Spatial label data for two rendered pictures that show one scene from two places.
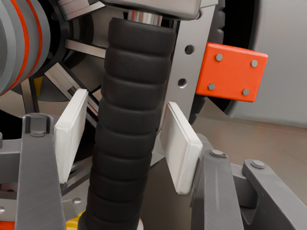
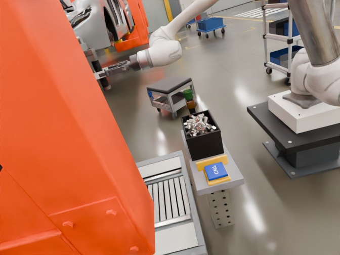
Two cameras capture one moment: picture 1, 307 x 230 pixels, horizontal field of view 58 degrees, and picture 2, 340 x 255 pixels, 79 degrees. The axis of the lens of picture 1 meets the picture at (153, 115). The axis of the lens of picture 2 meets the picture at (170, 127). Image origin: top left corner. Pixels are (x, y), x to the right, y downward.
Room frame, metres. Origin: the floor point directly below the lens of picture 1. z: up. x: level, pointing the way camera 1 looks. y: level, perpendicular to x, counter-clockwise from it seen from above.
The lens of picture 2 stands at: (-0.32, 0.99, 1.01)
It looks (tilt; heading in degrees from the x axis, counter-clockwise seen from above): 29 degrees down; 283
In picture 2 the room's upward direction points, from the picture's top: 18 degrees counter-clockwise
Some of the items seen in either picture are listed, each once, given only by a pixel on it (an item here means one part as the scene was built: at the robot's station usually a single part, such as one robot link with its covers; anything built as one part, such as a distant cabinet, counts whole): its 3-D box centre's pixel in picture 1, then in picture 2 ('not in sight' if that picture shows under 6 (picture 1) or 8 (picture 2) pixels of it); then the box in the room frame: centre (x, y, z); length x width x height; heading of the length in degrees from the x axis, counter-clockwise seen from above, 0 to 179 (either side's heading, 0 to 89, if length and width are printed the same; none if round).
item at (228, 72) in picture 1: (223, 70); not in sight; (0.42, -0.09, 0.85); 0.09 x 0.08 x 0.07; 100
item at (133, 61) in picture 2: not in sight; (130, 64); (0.00, -0.01, 0.83); 0.09 x 0.08 x 0.07; 10
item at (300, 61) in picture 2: not in sight; (309, 69); (-0.86, -0.10, 0.56); 0.18 x 0.16 x 0.22; 93
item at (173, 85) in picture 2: not in sight; (171, 96); (0.05, -1.16, 0.17); 0.43 x 0.36 x 0.34; 134
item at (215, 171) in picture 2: not in sight; (215, 171); (-0.30, 0.42, 0.47); 0.07 x 0.07 x 0.02; 10
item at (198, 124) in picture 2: not in sight; (200, 132); (-0.27, 0.22, 0.51); 0.20 x 0.14 x 0.13; 98
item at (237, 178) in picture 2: not in sight; (206, 151); (-0.28, 0.26, 0.44); 0.43 x 0.17 x 0.03; 100
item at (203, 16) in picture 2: not in sight; (195, 13); (-0.56, -9.31, 0.48); 1.00 x 0.61 x 0.96; 12
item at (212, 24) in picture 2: not in sight; (208, 16); (-0.83, -5.71, 0.48); 1.00 x 0.61 x 0.96; 102
